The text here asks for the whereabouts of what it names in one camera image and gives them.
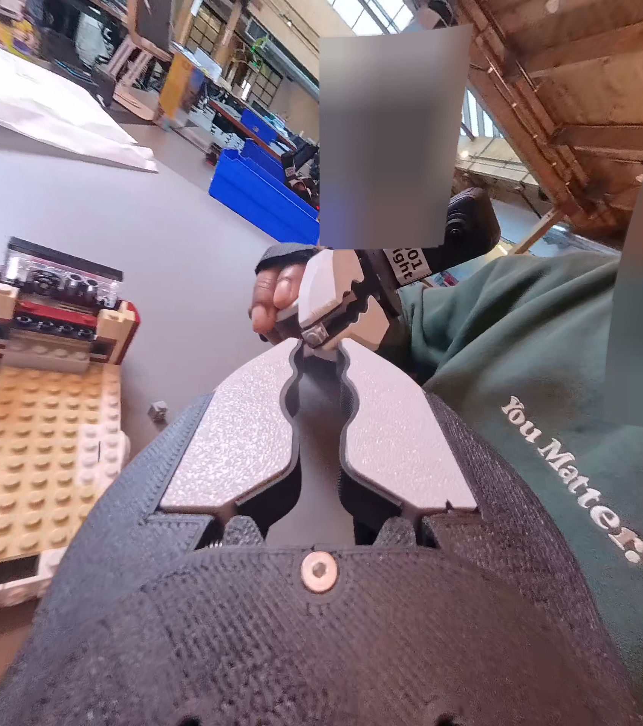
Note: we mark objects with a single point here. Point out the grey plate brick with hole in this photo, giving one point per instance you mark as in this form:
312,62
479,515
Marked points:
315,338

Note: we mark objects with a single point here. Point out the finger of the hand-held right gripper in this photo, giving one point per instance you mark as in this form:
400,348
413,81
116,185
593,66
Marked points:
372,326
327,283

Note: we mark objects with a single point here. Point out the small grey brick with hole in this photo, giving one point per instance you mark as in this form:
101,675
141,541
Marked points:
157,409

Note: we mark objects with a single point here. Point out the person's right hand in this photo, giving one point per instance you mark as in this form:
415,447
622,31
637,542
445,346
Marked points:
267,295

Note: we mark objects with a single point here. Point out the white paper bag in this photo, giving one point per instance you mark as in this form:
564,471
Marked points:
26,102

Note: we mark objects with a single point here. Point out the toy brick truck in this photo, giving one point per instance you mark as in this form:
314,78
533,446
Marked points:
32,454

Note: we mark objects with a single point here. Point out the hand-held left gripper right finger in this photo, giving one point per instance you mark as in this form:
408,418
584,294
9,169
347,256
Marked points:
406,448

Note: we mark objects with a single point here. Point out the person's right forearm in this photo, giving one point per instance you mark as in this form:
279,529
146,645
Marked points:
469,317

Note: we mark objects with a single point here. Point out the light grey long brick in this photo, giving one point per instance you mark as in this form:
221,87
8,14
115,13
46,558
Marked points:
43,357

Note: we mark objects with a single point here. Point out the blue bin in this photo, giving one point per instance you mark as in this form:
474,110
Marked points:
264,198
259,125

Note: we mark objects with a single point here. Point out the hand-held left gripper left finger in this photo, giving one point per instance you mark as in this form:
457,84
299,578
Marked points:
230,442

